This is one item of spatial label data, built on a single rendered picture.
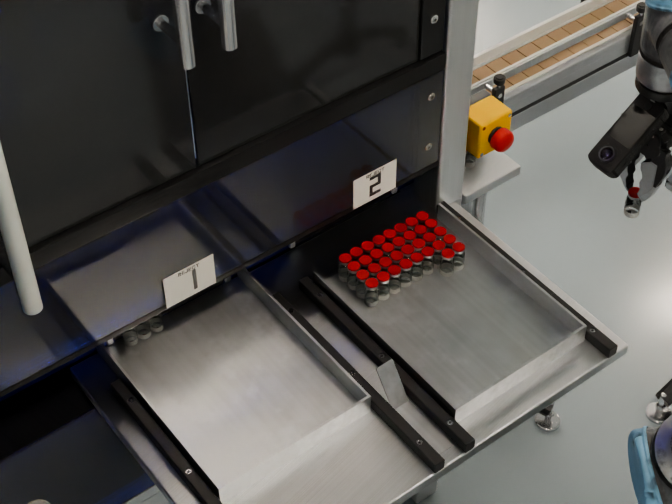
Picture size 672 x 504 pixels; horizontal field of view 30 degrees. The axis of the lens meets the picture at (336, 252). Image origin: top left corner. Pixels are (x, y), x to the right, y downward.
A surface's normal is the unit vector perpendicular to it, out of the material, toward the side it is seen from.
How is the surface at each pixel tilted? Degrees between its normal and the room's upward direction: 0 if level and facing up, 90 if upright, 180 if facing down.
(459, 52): 90
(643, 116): 37
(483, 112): 0
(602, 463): 0
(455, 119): 90
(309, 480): 0
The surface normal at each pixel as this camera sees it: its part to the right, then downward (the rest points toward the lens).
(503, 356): -0.01, -0.70
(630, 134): -0.48, -0.30
